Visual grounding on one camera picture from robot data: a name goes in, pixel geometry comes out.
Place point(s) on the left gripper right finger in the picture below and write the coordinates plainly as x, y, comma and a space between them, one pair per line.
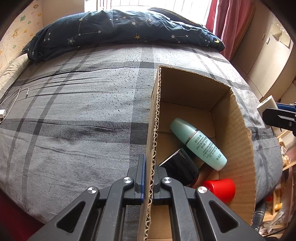
197, 214

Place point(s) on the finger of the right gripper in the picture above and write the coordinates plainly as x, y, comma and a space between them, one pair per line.
288, 107
280, 118

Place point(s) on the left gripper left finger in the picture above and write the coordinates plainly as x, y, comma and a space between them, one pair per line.
98, 214

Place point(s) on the white usb charger plug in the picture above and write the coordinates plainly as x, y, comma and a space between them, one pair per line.
269, 102

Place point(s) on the red cylindrical container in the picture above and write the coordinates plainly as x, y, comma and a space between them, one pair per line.
224, 189

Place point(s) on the cardboard box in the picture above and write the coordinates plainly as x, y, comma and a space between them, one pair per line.
210, 106

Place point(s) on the mint green lotion bottle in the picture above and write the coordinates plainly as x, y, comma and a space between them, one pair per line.
198, 143

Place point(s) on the beige wardrobe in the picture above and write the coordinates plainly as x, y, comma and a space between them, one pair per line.
265, 57

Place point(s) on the wooden shelf with items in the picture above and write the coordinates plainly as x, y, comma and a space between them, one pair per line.
281, 201

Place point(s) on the grey plaid bed sheet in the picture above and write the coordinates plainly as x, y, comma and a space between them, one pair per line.
85, 123

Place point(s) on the red curtain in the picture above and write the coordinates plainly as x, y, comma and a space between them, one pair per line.
229, 20

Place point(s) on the beige pillow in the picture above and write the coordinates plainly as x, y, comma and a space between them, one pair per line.
12, 73

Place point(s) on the navy star-pattern quilt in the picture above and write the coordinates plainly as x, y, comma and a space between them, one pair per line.
115, 26

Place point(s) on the white charger with cable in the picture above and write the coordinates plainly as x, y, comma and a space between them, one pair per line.
12, 98

